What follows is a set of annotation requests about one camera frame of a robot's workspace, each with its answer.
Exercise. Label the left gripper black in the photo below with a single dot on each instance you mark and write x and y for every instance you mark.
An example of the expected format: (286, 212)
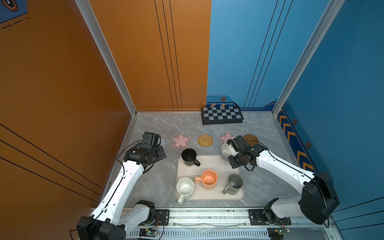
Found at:
(162, 154)

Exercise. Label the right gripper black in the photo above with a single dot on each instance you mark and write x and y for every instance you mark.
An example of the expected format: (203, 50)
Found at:
(232, 163)

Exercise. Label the brown wooden coaster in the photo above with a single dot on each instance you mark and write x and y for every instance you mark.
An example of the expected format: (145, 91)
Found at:
(251, 139)

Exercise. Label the lavender mug white inside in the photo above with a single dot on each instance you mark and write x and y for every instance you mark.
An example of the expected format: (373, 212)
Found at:
(226, 151)

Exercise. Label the pink flower coaster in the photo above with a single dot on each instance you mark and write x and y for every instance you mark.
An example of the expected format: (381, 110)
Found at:
(223, 138)
(180, 141)

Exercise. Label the black mug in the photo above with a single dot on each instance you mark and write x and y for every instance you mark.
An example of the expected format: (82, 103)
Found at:
(189, 157)

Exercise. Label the woven rattan coaster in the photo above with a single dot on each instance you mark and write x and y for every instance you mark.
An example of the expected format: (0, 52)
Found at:
(205, 140)

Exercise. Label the orange pink mug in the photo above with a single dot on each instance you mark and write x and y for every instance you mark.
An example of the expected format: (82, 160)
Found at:
(207, 180)

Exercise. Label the light blue woven coaster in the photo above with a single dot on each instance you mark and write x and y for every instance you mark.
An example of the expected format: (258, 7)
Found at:
(162, 142)

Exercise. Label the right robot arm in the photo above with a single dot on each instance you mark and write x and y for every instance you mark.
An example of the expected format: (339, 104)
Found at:
(318, 196)

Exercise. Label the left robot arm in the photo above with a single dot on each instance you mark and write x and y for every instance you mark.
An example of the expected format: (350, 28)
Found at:
(105, 221)

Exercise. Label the grey green mug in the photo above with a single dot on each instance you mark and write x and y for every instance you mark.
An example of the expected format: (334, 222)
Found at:
(234, 184)

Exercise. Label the cream serving tray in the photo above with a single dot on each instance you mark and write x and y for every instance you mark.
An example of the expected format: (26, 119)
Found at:
(209, 162)

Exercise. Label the folded checkerboard box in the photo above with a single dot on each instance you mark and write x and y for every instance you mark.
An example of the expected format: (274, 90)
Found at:
(227, 114)

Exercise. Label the green circuit board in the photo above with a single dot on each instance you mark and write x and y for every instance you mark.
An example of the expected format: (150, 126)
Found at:
(147, 234)

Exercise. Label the right small circuit board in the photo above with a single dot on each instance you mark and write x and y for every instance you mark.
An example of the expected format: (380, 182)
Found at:
(277, 234)

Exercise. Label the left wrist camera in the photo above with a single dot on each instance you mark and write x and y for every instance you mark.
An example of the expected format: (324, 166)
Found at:
(151, 139)

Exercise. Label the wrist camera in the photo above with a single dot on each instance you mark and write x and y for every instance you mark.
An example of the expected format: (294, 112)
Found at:
(151, 139)
(237, 145)

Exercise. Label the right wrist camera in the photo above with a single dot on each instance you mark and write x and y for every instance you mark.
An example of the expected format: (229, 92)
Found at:
(237, 145)

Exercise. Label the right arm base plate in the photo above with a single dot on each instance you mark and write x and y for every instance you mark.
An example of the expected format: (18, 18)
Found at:
(260, 217)

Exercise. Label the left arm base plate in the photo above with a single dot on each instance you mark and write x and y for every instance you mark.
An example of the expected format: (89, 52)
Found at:
(161, 217)

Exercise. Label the aluminium front rail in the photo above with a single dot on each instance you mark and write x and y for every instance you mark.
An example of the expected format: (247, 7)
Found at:
(228, 217)

